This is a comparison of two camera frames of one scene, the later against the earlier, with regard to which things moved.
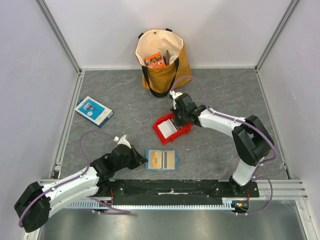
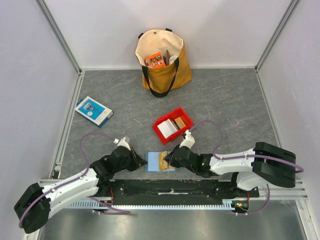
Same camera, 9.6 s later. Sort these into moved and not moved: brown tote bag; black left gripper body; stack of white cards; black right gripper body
Moved: black right gripper body
Not moved: brown tote bag; black left gripper body; stack of white cards
